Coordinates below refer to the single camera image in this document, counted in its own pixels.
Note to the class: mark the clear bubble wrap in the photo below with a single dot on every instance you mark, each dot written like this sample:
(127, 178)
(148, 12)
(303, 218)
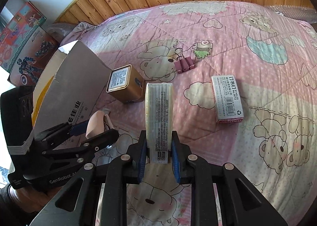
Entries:
(289, 12)
(59, 30)

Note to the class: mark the orange teal toy box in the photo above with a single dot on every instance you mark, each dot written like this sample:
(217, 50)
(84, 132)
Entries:
(24, 20)

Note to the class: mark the gold square tin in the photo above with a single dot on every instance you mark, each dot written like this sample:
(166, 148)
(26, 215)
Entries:
(128, 89)

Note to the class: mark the dark robot toy box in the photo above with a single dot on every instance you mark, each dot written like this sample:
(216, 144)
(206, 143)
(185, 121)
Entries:
(32, 62)

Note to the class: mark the white cardboard box yellow tape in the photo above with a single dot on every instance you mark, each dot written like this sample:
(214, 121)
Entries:
(74, 87)

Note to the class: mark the red white staples box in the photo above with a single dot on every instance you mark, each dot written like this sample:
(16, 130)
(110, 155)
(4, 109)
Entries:
(227, 99)

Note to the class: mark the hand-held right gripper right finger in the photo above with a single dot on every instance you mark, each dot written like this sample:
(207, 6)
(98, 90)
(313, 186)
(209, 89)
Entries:
(175, 164)

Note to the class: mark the person's left hand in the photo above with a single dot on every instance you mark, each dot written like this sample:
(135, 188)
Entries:
(17, 196)

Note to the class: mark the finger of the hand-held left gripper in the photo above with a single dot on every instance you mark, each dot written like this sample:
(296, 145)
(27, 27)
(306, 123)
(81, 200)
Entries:
(76, 128)
(104, 138)

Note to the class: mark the pink printed blanket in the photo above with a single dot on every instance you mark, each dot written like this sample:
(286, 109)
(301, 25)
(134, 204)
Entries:
(223, 42)

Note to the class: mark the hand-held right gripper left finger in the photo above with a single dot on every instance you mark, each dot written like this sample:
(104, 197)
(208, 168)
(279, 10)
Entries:
(142, 161)

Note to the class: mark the pink binder clip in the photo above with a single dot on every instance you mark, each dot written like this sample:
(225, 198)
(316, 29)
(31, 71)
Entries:
(182, 66)

